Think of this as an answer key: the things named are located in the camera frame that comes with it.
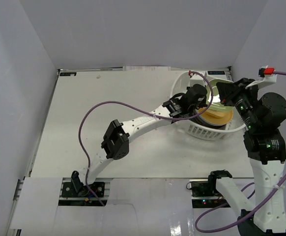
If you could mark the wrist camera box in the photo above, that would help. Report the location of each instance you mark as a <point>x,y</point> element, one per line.
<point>197,78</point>
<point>266,77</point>

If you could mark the yellow square panda dish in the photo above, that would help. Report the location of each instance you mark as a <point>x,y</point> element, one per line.
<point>219,115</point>

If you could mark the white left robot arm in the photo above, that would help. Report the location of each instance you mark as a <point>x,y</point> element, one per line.
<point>119,135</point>

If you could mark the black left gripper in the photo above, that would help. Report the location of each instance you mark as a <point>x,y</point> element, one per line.
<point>197,105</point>

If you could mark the yellow round plate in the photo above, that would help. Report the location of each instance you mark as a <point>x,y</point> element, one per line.
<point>212,121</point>

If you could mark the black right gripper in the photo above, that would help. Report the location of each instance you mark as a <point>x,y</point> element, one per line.
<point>228,91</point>

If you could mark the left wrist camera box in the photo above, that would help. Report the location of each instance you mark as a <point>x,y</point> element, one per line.
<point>197,78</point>

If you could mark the green square panda dish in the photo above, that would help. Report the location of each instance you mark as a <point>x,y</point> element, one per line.
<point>216,102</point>

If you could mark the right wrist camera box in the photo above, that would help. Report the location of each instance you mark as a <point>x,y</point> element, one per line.
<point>266,77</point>

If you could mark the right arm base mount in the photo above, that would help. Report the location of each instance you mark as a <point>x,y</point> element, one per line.
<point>202,196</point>

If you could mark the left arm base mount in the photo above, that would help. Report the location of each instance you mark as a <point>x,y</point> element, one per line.
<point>84,198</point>

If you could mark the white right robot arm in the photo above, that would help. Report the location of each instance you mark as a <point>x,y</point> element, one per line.
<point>266,151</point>

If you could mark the white plastic dish bin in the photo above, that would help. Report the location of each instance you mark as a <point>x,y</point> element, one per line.
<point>196,127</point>

